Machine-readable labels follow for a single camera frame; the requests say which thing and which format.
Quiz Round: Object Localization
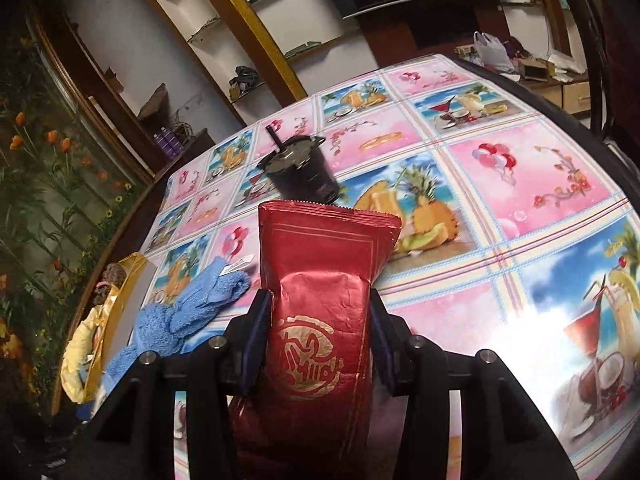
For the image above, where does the brown fuzzy plush item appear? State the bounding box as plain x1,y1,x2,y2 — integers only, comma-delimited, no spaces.
94,261,127,307

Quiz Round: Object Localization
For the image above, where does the light wooden drawer cabinet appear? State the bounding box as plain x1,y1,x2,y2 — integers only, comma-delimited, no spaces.
520,76,603,122

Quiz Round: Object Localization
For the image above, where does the black cup with straw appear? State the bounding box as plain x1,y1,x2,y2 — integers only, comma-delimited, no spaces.
256,122,342,207

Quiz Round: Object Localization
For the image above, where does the printed plastic tablecloth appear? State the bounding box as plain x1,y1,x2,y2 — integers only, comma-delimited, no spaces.
140,52,640,480

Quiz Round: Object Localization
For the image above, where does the yellow plush toy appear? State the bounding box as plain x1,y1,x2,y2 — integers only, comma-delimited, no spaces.
60,304,109,404

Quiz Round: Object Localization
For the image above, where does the yellow cardboard box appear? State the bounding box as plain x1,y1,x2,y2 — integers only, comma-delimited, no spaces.
50,252,149,413

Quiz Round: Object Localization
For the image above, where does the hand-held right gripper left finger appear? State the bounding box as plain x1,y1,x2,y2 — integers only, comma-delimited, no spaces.
87,287,274,480

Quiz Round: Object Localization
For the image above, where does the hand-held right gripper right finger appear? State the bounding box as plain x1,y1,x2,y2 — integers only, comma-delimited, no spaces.
370,287,567,480

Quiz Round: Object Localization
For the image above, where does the black metal chair back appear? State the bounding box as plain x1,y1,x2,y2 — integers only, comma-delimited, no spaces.
547,0,640,153

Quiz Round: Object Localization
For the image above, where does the green item on shelf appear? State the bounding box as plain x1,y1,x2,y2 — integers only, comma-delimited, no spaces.
284,41,322,59

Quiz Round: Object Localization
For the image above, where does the dark wooden cabinet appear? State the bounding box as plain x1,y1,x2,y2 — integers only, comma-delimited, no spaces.
134,127,217,187

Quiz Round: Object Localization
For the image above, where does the small brown cardboard box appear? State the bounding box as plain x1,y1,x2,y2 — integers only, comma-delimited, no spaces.
519,57,557,82

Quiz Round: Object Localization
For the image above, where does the flower mural panel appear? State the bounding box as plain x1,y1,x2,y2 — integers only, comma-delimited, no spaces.
0,22,153,411

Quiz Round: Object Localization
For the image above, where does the white plastic bag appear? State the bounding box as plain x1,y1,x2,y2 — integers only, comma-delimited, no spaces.
471,31,517,74

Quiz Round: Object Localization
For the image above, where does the black and yellow shelf item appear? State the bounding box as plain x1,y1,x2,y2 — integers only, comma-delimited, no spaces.
229,65,267,99

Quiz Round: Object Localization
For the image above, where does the red foil packet gold emblem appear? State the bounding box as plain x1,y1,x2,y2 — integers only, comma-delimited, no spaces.
229,199,404,480

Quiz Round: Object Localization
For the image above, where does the golden curved frame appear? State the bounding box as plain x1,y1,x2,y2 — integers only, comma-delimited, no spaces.
197,0,308,107

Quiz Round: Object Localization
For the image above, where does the blue fluffy towel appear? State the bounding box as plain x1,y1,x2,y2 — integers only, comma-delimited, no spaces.
99,255,252,402

